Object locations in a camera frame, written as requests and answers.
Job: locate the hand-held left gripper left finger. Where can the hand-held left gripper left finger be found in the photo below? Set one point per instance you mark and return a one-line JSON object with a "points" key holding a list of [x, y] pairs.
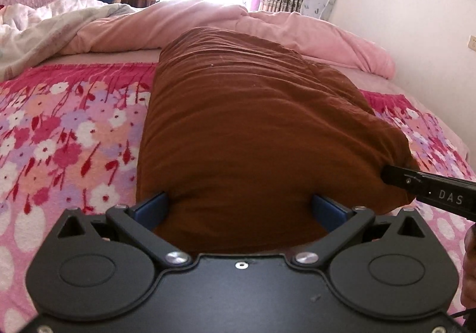
{"points": [[152, 208]]}

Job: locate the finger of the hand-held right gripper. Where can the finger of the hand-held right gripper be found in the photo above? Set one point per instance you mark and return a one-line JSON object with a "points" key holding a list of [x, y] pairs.
{"points": [[401, 177]]}

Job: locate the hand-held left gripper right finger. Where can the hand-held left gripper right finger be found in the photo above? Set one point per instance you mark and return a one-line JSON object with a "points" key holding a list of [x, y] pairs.
{"points": [[327, 212]]}

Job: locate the brown coat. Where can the brown coat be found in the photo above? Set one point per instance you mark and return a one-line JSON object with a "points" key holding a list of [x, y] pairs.
{"points": [[253, 125]]}

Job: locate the person's right hand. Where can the person's right hand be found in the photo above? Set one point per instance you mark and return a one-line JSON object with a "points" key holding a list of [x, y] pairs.
{"points": [[470, 266]]}

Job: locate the pink floral polka-dot blanket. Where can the pink floral polka-dot blanket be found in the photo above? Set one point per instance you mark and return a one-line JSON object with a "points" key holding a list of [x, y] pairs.
{"points": [[55, 132]]}

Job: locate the pink quilt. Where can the pink quilt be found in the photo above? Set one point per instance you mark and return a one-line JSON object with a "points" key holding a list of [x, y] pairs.
{"points": [[156, 24]]}

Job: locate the grey-white quilt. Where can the grey-white quilt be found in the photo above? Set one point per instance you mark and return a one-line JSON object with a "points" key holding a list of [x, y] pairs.
{"points": [[44, 24]]}

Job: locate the white wall socket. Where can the white wall socket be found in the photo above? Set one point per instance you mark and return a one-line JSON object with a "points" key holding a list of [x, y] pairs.
{"points": [[473, 43]]}

